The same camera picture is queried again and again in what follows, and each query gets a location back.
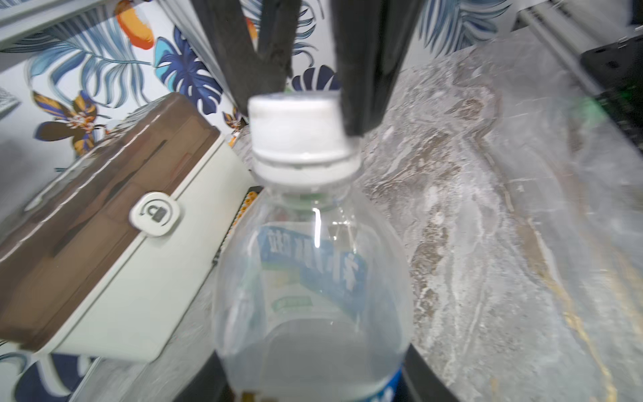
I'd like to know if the white bottle cap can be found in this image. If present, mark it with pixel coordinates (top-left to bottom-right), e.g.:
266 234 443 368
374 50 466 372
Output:
248 91 360 165

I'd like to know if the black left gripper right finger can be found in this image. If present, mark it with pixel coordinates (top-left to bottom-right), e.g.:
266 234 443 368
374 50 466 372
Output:
399 344 459 402

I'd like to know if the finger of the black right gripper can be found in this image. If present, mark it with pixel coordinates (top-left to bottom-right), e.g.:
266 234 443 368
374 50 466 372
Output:
192 0 301 113
331 0 425 137

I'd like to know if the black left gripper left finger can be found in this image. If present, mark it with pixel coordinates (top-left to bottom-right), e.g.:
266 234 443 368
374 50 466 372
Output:
173 352 231 402

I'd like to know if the clear plastic water bottle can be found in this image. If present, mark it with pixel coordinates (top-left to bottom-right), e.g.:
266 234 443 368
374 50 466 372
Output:
213 157 414 401

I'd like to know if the aluminium front rail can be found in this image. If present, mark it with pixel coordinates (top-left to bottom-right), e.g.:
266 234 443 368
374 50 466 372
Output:
517 1 642 95

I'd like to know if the brown lid storage box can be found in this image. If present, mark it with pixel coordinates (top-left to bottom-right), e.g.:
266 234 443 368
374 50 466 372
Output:
1 93 254 362

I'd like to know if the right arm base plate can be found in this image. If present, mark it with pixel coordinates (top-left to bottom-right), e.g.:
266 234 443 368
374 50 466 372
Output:
580 35 642 150

